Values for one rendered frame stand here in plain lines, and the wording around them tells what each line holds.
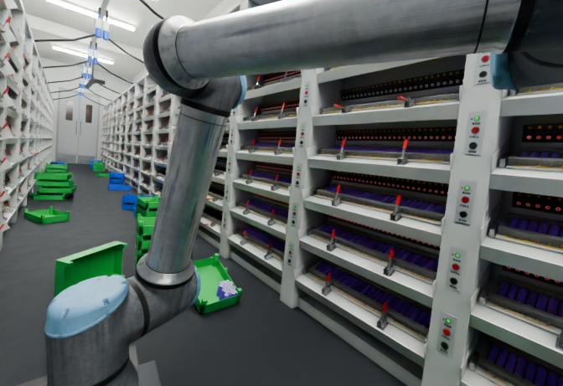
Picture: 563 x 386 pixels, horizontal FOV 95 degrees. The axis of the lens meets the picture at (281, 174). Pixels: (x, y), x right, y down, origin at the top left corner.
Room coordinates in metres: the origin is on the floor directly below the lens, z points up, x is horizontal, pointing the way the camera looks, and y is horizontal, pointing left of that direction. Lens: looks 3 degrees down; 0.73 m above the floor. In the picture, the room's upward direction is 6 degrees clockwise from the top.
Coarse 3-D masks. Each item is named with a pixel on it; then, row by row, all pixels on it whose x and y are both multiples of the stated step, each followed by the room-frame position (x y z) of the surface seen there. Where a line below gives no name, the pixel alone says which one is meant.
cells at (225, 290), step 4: (224, 280) 1.27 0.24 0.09; (228, 280) 1.28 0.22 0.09; (220, 284) 1.24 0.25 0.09; (224, 284) 1.25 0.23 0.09; (228, 284) 1.26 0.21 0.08; (220, 288) 1.23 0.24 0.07; (224, 288) 1.22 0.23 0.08; (228, 288) 1.23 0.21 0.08; (232, 288) 1.24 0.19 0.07; (220, 292) 1.24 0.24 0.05; (224, 292) 1.21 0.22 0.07; (228, 292) 1.21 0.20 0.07; (232, 292) 1.21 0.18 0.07; (236, 292) 1.22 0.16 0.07; (220, 296) 1.22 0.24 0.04; (224, 296) 1.19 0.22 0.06; (228, 296) 1.20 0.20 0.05
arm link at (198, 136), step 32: (192, 96) 0.55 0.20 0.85; (224, 96) 0.59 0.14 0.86; (192, 128) 0.58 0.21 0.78; (224, 128) 0.63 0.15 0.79; (192, 160) 0.60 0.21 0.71; (192, 192) 0.62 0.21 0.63; (160, 224) 0.63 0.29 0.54; (192, 224) 0.65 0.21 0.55; (160, 256) 0.64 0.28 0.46; (160, 288) 0.63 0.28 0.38; (192, 288) 0.73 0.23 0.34; (160, 320) 0.64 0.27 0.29
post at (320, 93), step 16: (304, 80) 1.30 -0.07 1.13; (336, 80) 1.34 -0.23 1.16; (320, 96) 1.27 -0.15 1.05; (336, 96) 1.35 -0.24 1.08; (304, 112) 1.28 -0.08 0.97; (320, 128) 1.29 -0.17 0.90; (336, 128) 1.37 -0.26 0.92; (304, 160) 1.25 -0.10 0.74; (304, 176) 1.25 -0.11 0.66; (320, 176) 1.31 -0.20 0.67; (304, 208) 1.25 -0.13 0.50; (288, 224) 1.31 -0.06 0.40; (304, 224) 1.26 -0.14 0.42; (288, 240) 1.30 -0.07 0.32; (304, 256) 1.28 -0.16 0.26; (288, 272) 1.28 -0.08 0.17; (288, 288) 1.27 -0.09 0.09; (288, 304) 1.26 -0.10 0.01
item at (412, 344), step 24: (312, 264) 1.32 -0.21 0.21; (336, 264) 1.26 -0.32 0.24; (312, 288) 1.16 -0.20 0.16; (336, 288) 1.13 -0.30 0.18; (360, 288) 1.08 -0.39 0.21; (384, 288) 1.06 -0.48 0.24; (360, 312) 0.99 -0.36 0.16; (384, 312) 0.91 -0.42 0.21; (408, 312) 0.93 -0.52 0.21; (384, 336) 0.89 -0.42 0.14; (408, 336) 0.86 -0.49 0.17
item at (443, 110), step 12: (384, 96) 1.15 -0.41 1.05; (396, 96) 1.11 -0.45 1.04; (312, 108) 1.24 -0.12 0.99; (324, 108) 1.27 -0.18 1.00; (396, 108) 0.94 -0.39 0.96; (408, 108) 0.90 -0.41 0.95; (420, 108) 0.87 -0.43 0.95; (432, 108) 0.84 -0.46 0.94; (444, 108) 0.81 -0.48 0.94; (456, 108) 0.79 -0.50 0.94; (312, 120) 1.24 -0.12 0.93; (324, 120) 1.19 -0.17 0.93; (336, 120) 1.14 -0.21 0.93; (348, 120) 1.09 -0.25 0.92; (360, 120) 1.05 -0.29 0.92; (372, 120) 1.01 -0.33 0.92; (384, 120) 0.97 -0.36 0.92; (396, 120) 0.94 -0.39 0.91; (408, 120) 0.91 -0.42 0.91; (420, 120) 0.88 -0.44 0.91
